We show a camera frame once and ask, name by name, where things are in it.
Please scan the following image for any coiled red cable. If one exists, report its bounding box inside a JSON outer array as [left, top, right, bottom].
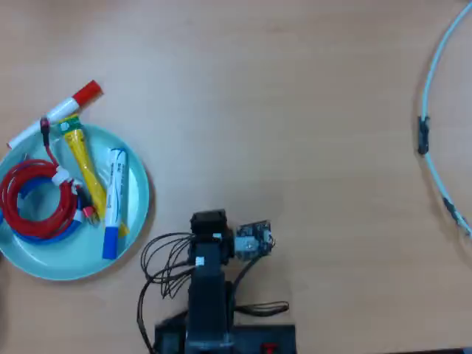
[[0, 117, 97, 241]]

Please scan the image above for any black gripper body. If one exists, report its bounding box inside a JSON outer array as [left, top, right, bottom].
[[190, 209, 235, 266]]

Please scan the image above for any black wire loop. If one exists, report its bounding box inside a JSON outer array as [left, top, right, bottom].
[[235, 301, 291, 317]]

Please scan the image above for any black cable clip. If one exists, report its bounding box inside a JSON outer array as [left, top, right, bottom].
[[417, 115, 431, 156]]

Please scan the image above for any black arm wire bundle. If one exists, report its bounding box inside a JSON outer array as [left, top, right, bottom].
[[136, 231, 198, 354]]

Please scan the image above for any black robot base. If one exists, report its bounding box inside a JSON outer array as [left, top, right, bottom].
[[153, 311, 298, 354]]

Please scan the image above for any blue and white marker pen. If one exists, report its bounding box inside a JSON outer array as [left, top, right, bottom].
[[102, 147, 131, 260]]

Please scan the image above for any light blue round plate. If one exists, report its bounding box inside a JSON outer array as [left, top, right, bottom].
[[0, 123, 151, 282]]

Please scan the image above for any red and white marker pen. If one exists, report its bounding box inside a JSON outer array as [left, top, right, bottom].
[[7, 80, 105, 150]]

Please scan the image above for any blue camera circuit board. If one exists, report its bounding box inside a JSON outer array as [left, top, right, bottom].
[[235, 219, 277, 262]]

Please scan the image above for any blue tape roll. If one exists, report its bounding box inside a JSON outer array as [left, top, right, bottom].
[[0, 176, 86, 247]]

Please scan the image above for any white cable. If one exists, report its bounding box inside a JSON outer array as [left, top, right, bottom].
[[419, 0, 472, 237]]

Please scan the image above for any black camera cable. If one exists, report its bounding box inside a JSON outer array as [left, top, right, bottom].
[[231, 257, 261, 296]]

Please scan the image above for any yellow tube pen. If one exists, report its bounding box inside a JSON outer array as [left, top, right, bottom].
[[59, 114, 131, 237]]

